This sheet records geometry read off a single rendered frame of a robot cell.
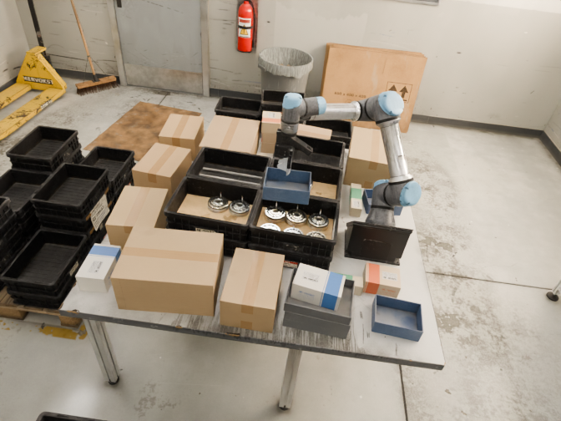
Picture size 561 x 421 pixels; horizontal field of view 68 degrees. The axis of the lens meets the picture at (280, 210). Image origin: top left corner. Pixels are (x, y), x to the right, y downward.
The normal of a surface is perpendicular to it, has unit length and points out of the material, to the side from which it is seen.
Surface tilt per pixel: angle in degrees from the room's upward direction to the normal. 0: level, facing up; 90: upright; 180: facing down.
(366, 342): 0
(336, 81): 78
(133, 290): 90
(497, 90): 90
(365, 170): 90
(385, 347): 0
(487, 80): 90
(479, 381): 0
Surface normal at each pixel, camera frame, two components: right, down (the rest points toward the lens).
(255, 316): -0.13, 0.62
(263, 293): 0.08, -0.76
